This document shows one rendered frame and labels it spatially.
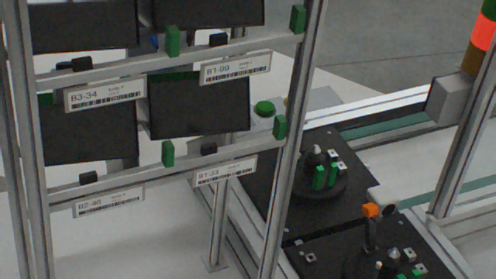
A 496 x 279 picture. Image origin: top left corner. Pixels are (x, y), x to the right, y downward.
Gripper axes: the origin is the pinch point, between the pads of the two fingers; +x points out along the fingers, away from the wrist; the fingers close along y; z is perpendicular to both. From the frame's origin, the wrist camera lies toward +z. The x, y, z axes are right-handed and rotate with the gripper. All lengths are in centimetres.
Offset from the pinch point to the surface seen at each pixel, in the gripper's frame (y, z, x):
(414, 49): 122, -181, -130
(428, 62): 125, -178, -120
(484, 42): 46.6, 3.7, 8.5
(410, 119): 51, -40, -6
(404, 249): 36, -23, 30
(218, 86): 4.1, 13.7, 20.6
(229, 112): 5.4, 10.9, 22.9
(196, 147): 3.5, -20.3, 9.2
